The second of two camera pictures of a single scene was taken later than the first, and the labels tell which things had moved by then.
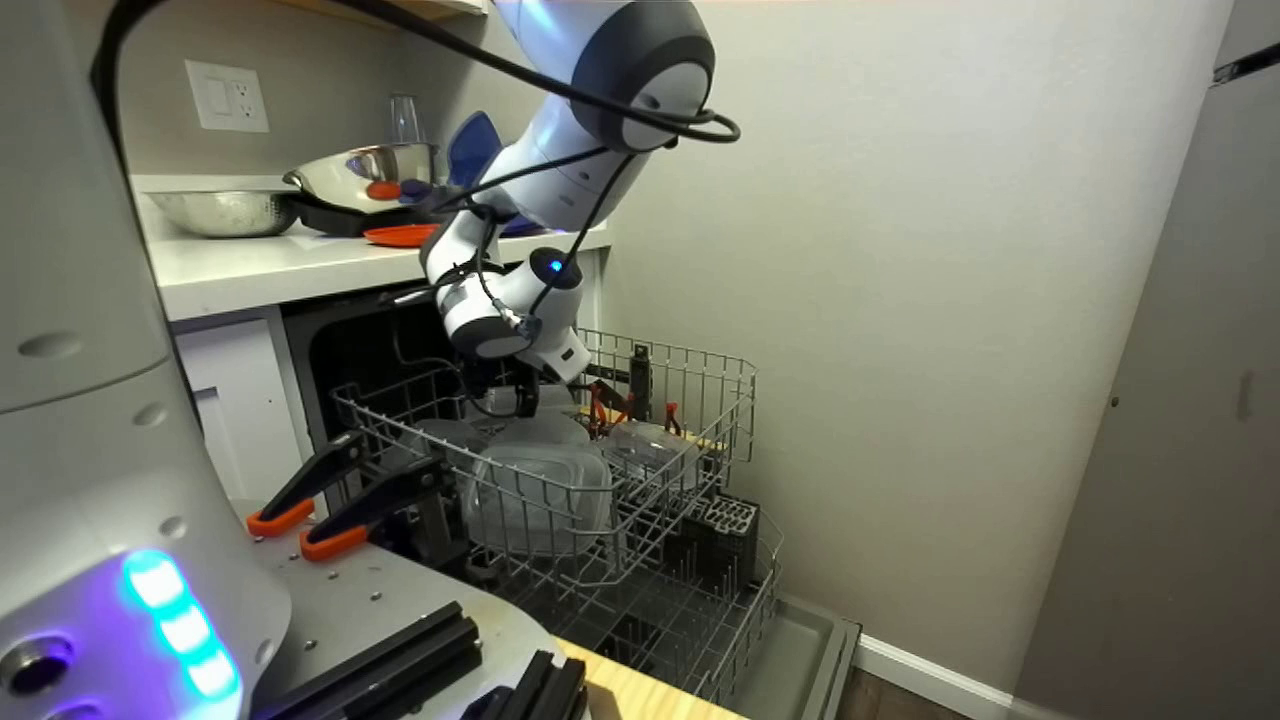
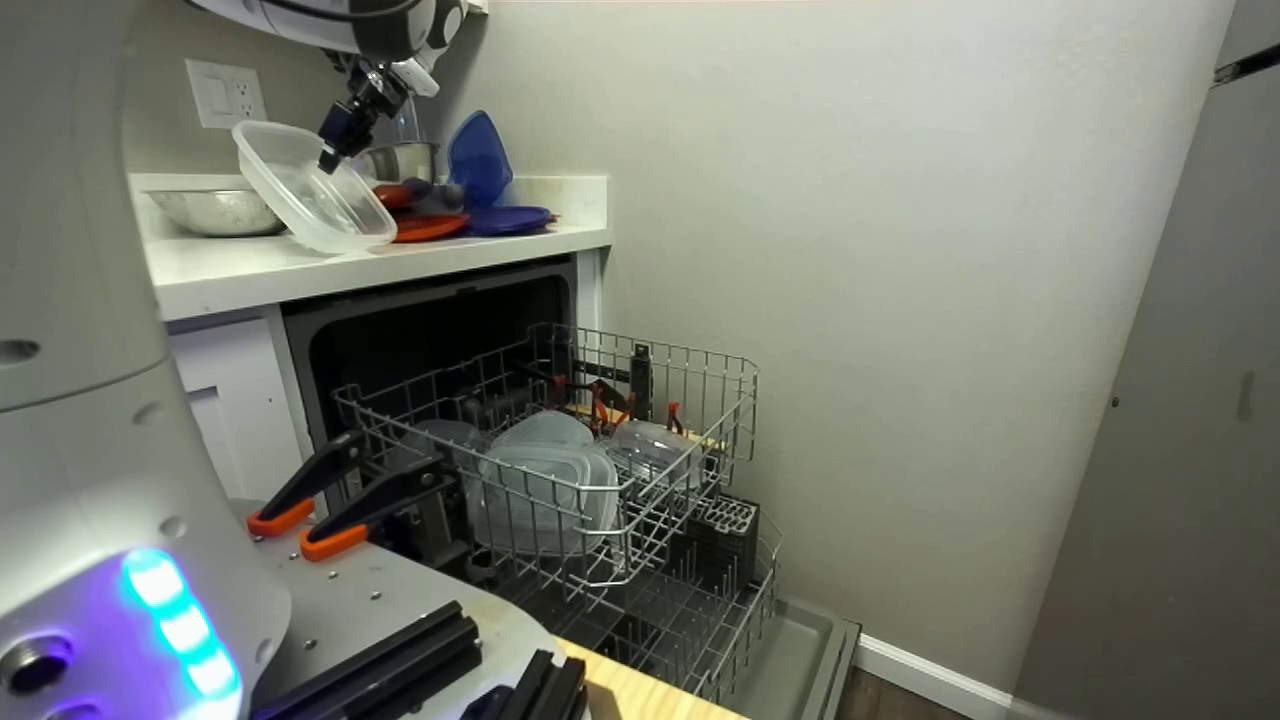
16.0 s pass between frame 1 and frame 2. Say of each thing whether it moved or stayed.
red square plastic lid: stayed
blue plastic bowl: stayed
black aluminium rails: stayed
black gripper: moved
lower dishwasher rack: stayed
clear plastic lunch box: moved
